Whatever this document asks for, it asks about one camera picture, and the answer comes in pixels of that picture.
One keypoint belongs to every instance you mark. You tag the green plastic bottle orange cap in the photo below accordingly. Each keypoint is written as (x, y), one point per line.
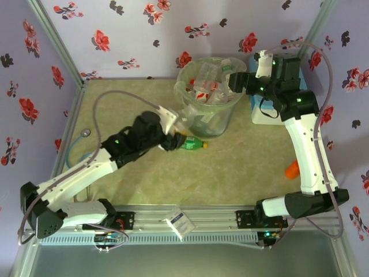
(193, 143)

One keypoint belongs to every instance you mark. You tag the clear bottle red white label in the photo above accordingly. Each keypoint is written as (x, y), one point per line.
(201, 95)

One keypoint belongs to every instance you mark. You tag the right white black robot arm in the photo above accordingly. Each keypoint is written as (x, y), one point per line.
(308, 161)

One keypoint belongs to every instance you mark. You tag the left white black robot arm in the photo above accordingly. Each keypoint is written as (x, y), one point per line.
(80, 173)

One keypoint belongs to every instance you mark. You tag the clear plastic waste bin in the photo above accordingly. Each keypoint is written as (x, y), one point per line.
(213, 127)

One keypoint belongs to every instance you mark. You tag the green plastic bin liner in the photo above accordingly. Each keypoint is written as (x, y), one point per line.
(181, 89)

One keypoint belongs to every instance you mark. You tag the blue lid white storage box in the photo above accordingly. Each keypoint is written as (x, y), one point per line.
(256, 118)

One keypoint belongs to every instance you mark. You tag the light blue tube with disc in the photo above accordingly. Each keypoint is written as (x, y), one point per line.
(85, 132)

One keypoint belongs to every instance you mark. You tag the orange plastic cup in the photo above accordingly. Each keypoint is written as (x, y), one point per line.
(291, 171)

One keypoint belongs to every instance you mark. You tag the white blue paper packet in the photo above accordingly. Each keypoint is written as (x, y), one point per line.
(180, 223)

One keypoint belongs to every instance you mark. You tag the grey metal panel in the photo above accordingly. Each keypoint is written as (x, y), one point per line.
(187, 262)

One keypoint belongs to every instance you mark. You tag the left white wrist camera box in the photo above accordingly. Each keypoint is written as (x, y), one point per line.
(168, 118)

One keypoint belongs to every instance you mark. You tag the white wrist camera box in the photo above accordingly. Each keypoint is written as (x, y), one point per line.
(168, 118)
(263, 65)

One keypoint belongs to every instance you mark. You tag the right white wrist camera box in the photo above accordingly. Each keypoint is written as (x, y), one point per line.
(263, 65)

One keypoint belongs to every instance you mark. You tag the aluminium side rail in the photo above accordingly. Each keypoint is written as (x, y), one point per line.
(73, 115)

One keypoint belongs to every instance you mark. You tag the aluminium frame post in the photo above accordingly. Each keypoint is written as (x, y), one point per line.
(315, 29)
(54, 37)

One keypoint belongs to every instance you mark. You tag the aluminium front rail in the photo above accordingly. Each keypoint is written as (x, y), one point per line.
(213, 216)

